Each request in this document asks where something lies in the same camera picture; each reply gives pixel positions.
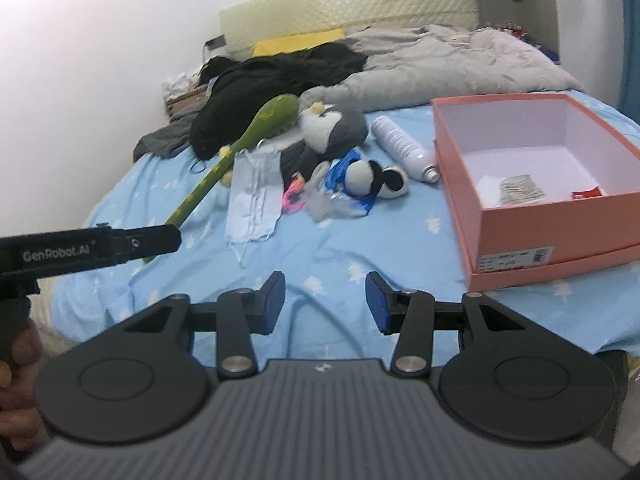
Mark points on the yellow pillow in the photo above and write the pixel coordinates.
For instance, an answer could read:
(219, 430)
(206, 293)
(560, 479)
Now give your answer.
(295, 42)

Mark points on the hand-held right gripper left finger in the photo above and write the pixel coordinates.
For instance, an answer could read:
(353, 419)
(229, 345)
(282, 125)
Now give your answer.
(272, 305)

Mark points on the wall power outlet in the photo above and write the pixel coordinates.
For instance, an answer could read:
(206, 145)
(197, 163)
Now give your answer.
(215, 42)

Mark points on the cream padded headboard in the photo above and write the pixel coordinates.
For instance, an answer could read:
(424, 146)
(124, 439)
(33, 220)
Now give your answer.
(350, 0)

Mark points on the blue and white plastic packet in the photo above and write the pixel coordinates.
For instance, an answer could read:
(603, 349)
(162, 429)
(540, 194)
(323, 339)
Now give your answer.
(340, 167)

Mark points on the black bag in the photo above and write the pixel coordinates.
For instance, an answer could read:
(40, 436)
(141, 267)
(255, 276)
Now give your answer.
(217, 69)

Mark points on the clear plastic bag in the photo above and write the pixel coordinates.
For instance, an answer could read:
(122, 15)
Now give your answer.
(332, 206)

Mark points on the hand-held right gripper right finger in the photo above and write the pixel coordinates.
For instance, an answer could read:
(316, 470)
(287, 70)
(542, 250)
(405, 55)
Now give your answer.
(376, 305)

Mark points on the blue face mask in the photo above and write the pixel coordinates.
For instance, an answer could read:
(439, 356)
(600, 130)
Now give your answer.
(252, 200)

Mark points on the white cloth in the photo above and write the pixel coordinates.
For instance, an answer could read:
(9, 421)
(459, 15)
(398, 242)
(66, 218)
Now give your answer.
(180, 84)

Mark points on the blue curtain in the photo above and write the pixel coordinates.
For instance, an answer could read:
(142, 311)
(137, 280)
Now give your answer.
(631, 35)

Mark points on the dark grey blanket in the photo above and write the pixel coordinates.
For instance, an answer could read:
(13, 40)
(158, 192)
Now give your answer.
(160, 140)

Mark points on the black and white plush toy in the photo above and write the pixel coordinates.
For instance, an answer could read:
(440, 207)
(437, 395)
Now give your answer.
(361, 177)

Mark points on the red packet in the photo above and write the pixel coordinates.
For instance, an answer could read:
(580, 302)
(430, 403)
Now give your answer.
(586, 193)

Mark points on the white spray bottle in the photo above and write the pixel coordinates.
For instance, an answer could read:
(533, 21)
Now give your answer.
(397, 142)

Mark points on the long green plush toy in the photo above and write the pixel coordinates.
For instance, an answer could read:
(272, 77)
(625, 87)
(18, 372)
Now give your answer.
(270, 117)

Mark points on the light blue bedsheet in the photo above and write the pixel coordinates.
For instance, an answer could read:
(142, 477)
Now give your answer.
(350, 250)

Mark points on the row of small bottles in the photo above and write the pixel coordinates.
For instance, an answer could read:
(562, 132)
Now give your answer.
(512, 29)

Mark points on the grey penguin plush toy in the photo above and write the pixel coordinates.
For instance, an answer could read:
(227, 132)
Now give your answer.
(345, 127)

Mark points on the silver packet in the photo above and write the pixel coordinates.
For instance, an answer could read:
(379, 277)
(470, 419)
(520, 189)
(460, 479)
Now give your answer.
(522, 189)

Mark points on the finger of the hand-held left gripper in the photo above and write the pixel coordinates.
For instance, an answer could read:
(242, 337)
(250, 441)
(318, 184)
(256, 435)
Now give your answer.
(150, 242)

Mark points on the person's left hand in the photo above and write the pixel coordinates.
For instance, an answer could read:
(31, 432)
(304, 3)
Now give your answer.
(22, 400)

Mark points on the pink hair accessory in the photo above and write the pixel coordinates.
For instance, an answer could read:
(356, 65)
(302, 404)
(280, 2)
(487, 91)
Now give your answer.
(294, 195)

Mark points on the light grey duvet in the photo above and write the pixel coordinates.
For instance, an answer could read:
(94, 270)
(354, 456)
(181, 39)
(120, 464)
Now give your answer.
(450, 70)

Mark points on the orange cardboard box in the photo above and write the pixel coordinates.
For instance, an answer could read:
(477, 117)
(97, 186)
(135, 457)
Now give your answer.
(525, 237)

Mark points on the black garment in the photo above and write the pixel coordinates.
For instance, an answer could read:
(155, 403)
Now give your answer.
(260, 85)

